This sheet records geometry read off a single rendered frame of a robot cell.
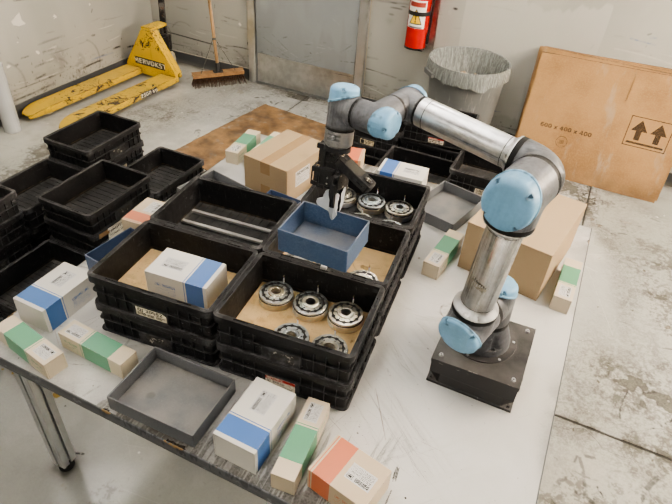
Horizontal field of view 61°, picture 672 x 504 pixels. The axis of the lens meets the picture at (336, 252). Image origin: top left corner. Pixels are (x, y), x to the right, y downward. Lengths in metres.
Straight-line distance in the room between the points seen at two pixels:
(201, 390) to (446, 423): 0.68
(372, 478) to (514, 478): 0.38
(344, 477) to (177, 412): 0.49
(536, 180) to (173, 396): 1.09
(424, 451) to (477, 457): 0.14
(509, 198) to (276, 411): 0.77
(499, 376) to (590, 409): 1.19
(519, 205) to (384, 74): 3.69
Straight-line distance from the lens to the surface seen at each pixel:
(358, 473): 1.44
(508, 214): 1.22
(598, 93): 4.33
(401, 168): 2.51
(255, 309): 1.70
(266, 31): 5.18
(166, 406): 1.66
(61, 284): 1.96
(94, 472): 2.45
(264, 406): 1.52
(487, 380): 1.66
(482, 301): 1.42
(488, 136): 1.39
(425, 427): 1.63
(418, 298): 1.98
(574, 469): 2.59
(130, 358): 1.73
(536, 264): 2.02
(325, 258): 1.47
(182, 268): 1.72
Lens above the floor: 2.01
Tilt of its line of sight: 38 degrees down
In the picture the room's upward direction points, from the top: 4 degrees clockwise
